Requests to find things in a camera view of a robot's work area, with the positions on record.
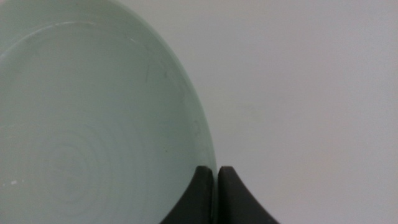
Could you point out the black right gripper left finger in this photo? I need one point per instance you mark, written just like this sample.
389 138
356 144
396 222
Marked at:
196 199

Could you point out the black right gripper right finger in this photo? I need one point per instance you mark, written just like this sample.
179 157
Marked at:
236 199

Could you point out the pale green shallow bowl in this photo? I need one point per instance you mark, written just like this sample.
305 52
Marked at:
93 118

